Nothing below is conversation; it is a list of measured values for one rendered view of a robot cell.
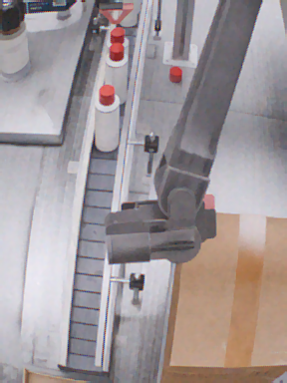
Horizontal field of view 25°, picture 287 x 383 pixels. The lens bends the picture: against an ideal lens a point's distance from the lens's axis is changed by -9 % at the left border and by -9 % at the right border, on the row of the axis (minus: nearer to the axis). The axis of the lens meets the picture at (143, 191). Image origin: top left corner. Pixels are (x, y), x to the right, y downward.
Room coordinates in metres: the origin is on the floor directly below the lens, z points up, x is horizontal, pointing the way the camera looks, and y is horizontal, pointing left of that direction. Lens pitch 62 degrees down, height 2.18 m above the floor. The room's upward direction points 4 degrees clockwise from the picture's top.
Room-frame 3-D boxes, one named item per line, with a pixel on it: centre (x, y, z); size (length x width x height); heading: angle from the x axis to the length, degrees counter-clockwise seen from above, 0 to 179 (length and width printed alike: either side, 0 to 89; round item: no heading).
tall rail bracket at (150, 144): (0.75, 0.01, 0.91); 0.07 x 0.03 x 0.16; 88
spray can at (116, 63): (0.92, 0.08, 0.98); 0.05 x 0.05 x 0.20
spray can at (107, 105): (0.79, 0.09, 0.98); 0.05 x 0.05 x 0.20
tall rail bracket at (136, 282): (0.45, 0.02, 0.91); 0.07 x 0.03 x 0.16; 88
